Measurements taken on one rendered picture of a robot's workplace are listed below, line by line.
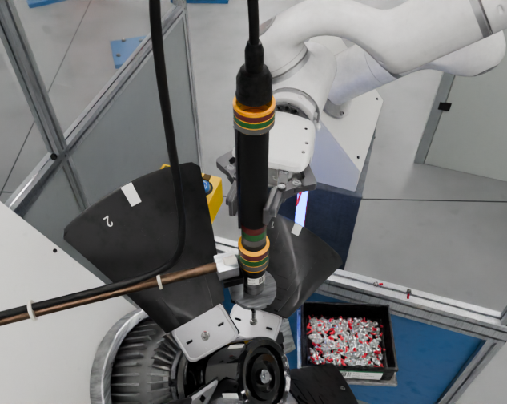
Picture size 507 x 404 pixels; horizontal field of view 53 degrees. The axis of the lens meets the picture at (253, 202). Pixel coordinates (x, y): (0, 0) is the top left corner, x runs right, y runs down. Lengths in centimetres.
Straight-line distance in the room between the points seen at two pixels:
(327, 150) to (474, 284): 135
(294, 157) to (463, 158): 230
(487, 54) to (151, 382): 91
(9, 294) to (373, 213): 203
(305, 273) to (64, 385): 46
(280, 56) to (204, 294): 37
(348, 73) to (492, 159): 173
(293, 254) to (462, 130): 191
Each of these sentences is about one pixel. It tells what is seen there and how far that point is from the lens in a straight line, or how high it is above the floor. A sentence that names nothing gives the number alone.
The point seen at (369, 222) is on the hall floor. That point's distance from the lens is 261.
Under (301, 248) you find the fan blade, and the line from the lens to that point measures 102.
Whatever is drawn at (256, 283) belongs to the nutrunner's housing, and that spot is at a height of 135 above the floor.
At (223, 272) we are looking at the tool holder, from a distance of 71.
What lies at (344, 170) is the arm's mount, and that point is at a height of 100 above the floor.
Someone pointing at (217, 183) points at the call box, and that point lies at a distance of 125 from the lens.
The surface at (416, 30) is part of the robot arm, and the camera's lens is 73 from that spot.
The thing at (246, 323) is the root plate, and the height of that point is 119.
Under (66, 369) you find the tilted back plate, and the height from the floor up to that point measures 117.
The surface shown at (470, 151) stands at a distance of 289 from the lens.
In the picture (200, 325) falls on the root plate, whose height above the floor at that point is 126.
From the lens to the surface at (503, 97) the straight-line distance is 269.
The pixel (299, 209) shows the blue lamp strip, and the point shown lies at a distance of 116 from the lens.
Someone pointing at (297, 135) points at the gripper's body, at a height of 153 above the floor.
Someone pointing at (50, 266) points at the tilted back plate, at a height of 126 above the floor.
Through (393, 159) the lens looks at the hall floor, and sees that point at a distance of 294.
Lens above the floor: 199
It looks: 49 degrees down
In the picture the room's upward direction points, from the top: straight up
